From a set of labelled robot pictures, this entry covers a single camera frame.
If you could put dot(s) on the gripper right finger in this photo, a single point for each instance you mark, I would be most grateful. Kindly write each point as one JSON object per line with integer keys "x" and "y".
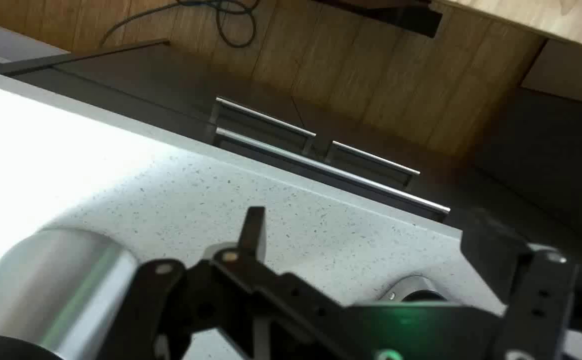
{"x": 536, "y": 300}

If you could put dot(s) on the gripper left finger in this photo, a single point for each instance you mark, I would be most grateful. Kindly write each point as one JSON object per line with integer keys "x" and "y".
{"x": 271, "y": 295}

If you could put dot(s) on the silver steel kettle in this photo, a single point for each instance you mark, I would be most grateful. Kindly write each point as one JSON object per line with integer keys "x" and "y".
{"x": 46, "y": 285}

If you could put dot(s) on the light wooden table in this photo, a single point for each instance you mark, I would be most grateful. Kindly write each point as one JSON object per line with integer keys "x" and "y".
{"x": 546, "y": 20}

